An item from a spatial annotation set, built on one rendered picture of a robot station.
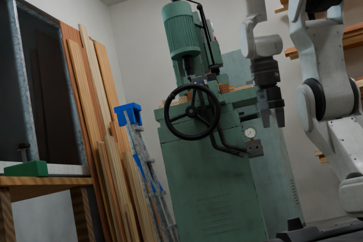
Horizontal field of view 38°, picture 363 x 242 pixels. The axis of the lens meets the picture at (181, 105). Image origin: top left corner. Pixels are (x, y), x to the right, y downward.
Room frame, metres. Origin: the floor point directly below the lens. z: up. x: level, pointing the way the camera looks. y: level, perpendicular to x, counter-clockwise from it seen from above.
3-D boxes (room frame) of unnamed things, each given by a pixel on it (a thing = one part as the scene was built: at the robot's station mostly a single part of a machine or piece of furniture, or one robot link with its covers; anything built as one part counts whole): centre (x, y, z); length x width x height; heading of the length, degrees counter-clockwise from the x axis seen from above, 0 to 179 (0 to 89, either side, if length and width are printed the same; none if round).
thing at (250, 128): (2.66, -0.32, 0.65); 0.06 x 0.04 x 0.08; 83
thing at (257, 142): (2.73, -0.33, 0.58); 0.12 x 0.08 x 0.08; 173
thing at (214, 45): (3.10, -0.26, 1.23); 0.09 x 0.08 x 0.15; 173
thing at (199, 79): (2.70, -0.15, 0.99); 0.13 x 0.11 x 0.06; 83
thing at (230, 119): (3.03, -0.10, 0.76); 0.57 x 0.45 x 0.09; 173
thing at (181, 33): (2.90, -0.08, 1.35); 0.18 x 0.18 x 0.31
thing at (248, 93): (2.79, -0.15, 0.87); 0.61 x 0.30 x 0.06; 83
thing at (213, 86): (2.70, -0.14, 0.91); 0.15 x 0.14 x 0.09; 83
